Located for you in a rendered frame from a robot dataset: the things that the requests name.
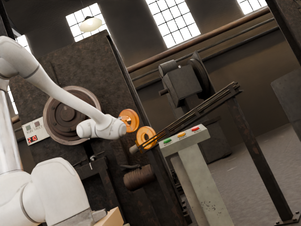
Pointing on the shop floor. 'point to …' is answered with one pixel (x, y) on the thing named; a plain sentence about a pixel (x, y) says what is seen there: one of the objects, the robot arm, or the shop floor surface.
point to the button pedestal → (199, 174)
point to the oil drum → (290, 97)
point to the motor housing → (148, 210)
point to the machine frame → (110, 109)
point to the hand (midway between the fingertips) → (127, 118)
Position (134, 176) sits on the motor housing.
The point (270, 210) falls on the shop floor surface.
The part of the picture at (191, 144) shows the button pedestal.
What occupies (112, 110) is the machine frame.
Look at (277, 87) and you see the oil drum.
